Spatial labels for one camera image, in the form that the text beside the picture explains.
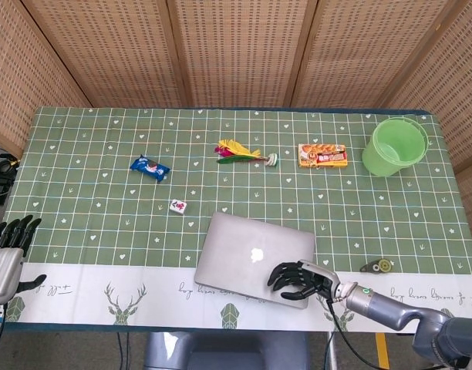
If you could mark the grey robot torso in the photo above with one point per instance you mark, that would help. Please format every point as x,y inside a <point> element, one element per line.
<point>228,352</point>

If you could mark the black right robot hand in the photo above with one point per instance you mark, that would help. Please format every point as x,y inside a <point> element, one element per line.
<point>317,279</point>

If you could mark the woven folding screen panel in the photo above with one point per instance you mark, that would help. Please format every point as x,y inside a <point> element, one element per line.
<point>456,77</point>
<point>24,77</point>
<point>240,50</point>
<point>375,50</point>
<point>105,50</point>

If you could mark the green plastic bucket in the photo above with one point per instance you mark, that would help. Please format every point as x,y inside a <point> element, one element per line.
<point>390,158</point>

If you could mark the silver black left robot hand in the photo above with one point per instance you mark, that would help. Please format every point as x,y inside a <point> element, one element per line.
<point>4,270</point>

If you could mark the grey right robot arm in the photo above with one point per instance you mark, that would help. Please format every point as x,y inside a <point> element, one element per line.
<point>405,314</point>

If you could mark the blue snack packet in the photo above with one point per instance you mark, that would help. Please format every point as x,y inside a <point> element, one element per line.
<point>149,168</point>

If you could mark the correction tape dispenser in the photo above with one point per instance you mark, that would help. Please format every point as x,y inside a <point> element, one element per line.
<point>378,266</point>

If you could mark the green checked tablecloth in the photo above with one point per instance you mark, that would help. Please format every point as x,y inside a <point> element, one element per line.
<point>105,231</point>

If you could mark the yellow snack box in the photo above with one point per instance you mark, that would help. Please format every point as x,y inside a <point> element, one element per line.
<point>322,156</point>

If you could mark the white mahjong tile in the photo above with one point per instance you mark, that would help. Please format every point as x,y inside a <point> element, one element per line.
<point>179,206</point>

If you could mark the grey laptop computer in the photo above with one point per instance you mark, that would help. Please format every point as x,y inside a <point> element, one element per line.
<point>240,250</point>

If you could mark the colourful feather shuttlecock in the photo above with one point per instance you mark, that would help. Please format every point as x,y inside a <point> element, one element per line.
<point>240,154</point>

